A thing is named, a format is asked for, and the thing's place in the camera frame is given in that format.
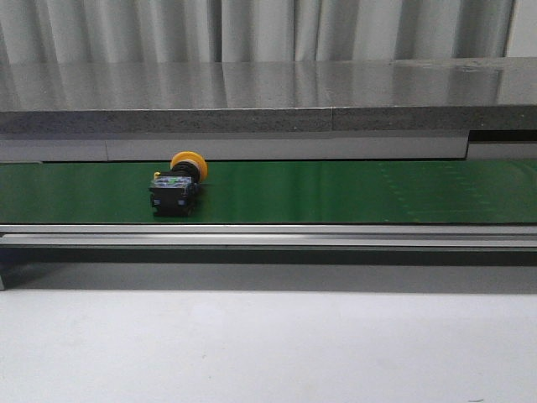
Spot yellow mushroom push button switch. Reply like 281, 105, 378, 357
149, 151, 208, 217

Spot green belt conveyor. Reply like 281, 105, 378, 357
1, 160, 536, 294

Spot grey stone counter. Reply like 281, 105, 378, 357
1, 58, 536, 162

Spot white curtain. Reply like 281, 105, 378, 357
1, 1, 514, 65

